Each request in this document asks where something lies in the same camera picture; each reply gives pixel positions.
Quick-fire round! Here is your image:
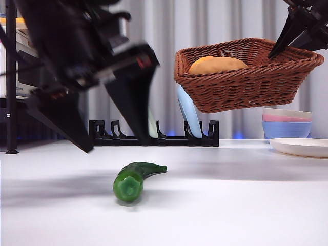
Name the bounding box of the black plate rack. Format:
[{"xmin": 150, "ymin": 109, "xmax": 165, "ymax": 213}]
[{"xmin": 88, "ymin": 119, "xmax": 220, "ymax": 147}]

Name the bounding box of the tan toy potato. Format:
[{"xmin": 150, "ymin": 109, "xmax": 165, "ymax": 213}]
[{"xmin": 189, "ymin": 56, "xmax": 249, "ymax": 74}]

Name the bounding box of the black metal shelf frame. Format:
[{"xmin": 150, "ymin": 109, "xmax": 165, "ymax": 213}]
[{"xmin": 0, "ymin": 0, "xmax": 74, "ymax": 155}]

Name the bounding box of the cream toaster oven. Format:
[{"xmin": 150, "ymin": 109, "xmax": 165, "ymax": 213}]
[{"xmin": 0, "ymin": 25, "xmax": 43, "ymax": 100}]

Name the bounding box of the green toy cucumber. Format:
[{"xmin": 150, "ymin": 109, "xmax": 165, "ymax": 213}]
[{"xmin": 113, "ymin": 161, "xmax": 168, "ymax": 203}]

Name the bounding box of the pale blue plate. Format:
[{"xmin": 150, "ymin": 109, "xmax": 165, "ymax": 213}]
[{"xmin": 177, "ymin": 86, "xmax": 203, "ymax": 139}]

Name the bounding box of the brown wicker basket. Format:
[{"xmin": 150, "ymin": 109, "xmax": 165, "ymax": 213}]
[{"xmin": 174, "ymin": 37, "xmax": 325, "ymax": 114}]

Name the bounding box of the cream bowl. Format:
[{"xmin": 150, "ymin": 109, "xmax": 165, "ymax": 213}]
[{"xmin": 263, "ymin": 107, "xmax": 313, "ymax": 120}]

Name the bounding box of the grey curtain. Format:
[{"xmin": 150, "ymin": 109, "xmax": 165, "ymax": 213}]
[{"xmin": 84, "ymin": 0, "xmax": 328, "ymax": 140}]

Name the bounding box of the white flat plate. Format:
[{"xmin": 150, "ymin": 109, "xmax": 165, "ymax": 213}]
[{"xmin": 269, "ymin": 137, "xmax": 328, "ymax": 158}]

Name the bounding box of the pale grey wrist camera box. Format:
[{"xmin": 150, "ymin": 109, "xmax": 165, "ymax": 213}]
[{"xmin": 110, "ymin": 17, "xmax": 130, "ymax": 44}]

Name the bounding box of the pale green plate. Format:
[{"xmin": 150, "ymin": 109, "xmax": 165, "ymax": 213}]
[{"xmin": 148, "ymin": 110, "xmax": 157, "ymax": 138}]

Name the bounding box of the pink bowl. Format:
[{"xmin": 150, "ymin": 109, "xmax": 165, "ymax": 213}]
[{"xmin": 262, "ymin": 114, "xmax": 312, "ymax": 124}]

